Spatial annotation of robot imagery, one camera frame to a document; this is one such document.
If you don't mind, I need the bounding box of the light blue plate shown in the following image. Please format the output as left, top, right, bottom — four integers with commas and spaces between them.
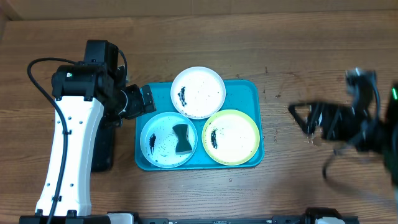
139, 112, 198, 169

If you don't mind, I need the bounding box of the dark green sponge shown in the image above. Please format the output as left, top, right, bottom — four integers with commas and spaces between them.
173, 124, 192, 154

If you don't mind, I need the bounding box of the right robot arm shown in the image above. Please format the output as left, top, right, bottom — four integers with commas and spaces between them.
288, 80, 397, 192

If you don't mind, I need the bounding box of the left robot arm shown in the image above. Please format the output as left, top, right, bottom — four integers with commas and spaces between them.
19, 59, 155, 223

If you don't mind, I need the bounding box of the black rectangular water tray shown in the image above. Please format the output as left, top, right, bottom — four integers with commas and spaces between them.
91, 128, 116, 172

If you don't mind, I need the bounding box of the teal plastic tray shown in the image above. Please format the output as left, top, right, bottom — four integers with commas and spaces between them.
135, 80, 262, 171

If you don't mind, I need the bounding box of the white plate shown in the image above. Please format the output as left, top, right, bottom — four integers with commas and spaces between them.
170, 67, 226, 119

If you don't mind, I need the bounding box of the yellow-green plate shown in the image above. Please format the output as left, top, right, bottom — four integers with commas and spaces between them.
201, 110, 260, 166

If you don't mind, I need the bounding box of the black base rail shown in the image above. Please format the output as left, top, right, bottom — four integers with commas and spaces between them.
107, 207, 360, 224

